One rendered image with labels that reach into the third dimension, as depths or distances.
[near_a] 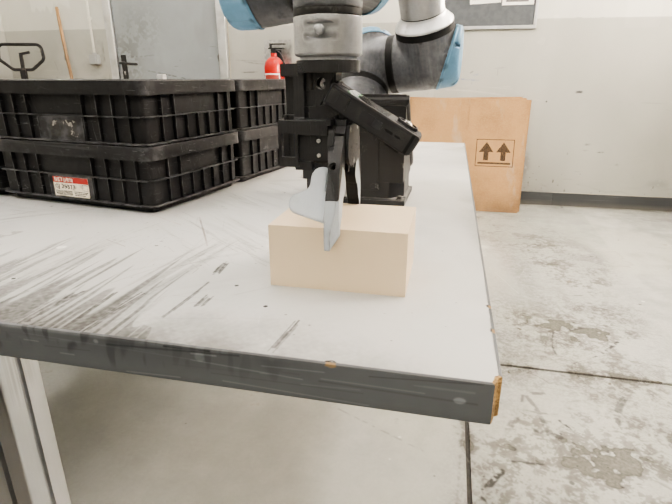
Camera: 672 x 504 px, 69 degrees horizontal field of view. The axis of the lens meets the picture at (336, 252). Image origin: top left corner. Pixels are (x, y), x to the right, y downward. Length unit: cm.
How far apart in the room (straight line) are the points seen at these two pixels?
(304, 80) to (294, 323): 27
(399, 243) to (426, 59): 57
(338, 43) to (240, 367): 34
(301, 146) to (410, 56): 52
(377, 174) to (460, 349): 55
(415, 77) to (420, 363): 72
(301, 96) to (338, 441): 105
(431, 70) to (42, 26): 459
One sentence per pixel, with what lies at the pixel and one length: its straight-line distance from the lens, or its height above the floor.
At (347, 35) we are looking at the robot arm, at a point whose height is 98.
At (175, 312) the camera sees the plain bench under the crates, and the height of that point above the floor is 70.
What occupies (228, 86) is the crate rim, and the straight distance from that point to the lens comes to 112.
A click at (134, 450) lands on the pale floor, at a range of 151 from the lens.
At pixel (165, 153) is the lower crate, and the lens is 95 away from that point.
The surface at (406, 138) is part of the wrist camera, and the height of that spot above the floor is 87.
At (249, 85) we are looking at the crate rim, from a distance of 119.
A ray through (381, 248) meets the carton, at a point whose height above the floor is 76.
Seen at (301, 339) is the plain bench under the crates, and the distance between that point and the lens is 47.
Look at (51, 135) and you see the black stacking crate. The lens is 109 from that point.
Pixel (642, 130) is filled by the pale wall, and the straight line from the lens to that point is 424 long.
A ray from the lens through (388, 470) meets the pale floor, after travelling 136.
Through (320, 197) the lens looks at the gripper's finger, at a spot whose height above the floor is 81.
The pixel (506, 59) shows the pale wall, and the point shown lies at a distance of 403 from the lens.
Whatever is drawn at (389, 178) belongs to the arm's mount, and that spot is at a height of 75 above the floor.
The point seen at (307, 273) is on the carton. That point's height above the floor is 72.
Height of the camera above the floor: 93
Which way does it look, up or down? 20 degrees down
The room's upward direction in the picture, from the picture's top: straight up
